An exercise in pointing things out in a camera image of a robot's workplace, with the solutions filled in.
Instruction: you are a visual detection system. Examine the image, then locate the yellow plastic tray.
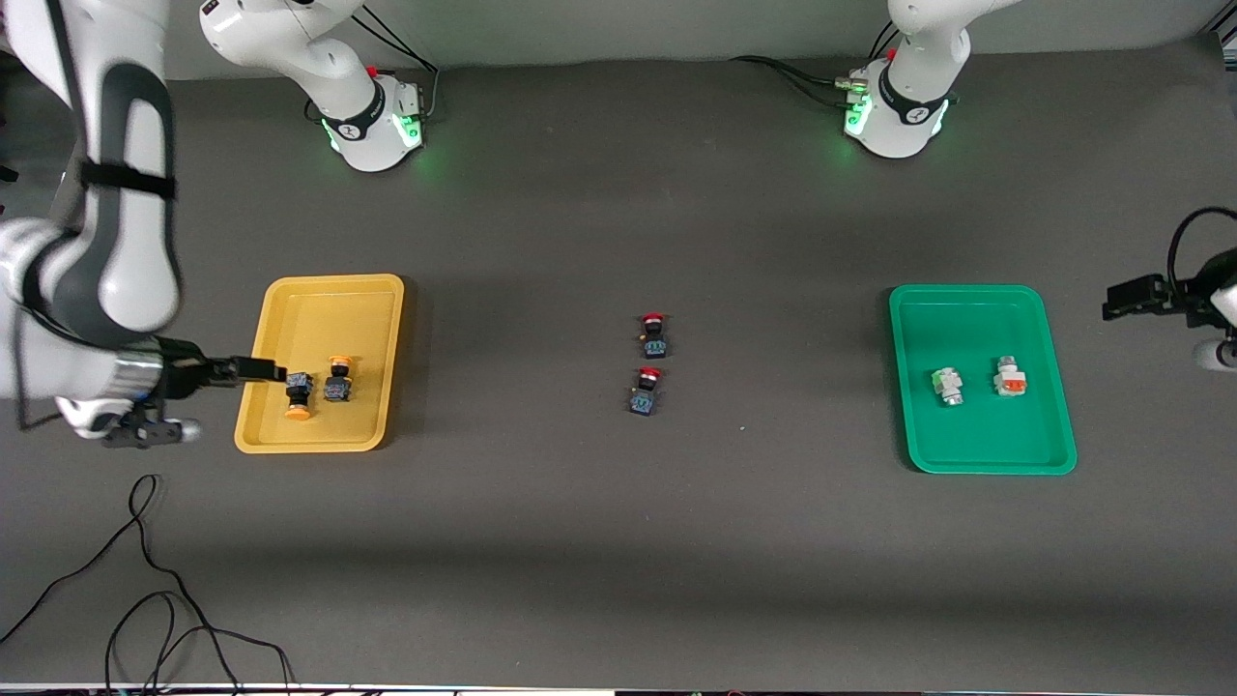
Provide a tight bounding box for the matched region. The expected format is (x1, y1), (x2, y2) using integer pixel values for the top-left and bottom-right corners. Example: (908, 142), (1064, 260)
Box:
(234, 274), (406, 454)

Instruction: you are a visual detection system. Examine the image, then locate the green plastic tray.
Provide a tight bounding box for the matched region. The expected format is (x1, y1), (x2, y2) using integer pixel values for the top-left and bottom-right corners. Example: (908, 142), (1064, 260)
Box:
(887, 283), (1079, 477)

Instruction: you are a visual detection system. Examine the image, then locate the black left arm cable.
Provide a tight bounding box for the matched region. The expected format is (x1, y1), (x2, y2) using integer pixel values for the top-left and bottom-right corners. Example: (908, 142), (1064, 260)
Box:
(1166, 206), (1237, 293)

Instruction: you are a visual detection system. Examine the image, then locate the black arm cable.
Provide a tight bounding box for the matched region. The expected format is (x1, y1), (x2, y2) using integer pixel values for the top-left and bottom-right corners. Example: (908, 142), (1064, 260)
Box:
(14, 0), (107, 432)
(1166, 206), (1237, 293)

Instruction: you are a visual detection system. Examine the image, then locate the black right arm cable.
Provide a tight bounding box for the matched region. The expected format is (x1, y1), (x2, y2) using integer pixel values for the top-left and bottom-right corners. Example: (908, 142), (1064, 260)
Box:
(14, 0), (107, 432)

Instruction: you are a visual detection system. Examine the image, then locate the long thin black cable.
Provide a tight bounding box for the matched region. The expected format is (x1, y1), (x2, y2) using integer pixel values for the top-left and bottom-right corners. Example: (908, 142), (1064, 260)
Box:
(0, 474), (296, 695)

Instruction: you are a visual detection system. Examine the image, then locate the black right arm strap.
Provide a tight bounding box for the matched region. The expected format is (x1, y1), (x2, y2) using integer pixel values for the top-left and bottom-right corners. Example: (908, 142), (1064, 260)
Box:
(80, 160), (178, 201)

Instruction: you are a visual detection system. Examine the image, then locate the black right base cable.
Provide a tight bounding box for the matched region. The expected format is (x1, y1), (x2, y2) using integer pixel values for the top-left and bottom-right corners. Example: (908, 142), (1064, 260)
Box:
(353, 5), (441, 122)

